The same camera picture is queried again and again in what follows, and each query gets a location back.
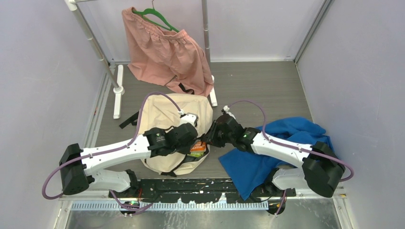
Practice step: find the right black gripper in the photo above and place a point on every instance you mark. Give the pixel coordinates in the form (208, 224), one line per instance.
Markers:
(210, 137)

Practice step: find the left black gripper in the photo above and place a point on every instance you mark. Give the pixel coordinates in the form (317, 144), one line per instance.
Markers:
(186, 150)

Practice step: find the green treehouse paperback book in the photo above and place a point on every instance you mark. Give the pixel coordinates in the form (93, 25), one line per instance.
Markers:
(196, 154)

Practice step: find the orange comic paperback book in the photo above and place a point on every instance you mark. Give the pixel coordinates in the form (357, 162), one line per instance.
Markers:
(198, 147)

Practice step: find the beige canvas backpack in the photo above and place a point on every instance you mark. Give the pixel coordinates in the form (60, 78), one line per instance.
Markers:
(159, 112)

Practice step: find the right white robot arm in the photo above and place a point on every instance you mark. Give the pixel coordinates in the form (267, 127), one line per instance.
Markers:
(314, 166)

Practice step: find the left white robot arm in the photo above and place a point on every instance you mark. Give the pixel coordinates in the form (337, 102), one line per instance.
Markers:
(82, 169)

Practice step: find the blue cloth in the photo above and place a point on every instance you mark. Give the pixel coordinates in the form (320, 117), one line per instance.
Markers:
(250, 170)

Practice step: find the pink cloth garment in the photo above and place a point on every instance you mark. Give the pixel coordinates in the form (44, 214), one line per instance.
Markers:
(166, 58)

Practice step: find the white clothes rack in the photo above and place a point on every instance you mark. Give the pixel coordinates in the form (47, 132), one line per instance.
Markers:
(118, 84)

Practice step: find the green clothes hanger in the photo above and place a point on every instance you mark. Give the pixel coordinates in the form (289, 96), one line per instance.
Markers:
(152, 11)

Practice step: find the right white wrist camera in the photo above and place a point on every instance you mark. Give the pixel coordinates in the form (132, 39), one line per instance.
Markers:
(226, 110)

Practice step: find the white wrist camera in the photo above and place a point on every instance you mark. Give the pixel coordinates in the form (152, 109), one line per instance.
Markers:
(188, 118)
(226, 110)

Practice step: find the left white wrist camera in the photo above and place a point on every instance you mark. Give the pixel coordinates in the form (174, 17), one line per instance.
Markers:
(188, 118)

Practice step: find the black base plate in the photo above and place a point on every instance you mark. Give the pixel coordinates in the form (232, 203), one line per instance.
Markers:
(197, 190)

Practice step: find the white slotted cable duct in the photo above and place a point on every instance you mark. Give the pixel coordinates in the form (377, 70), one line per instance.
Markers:
(111, 205)

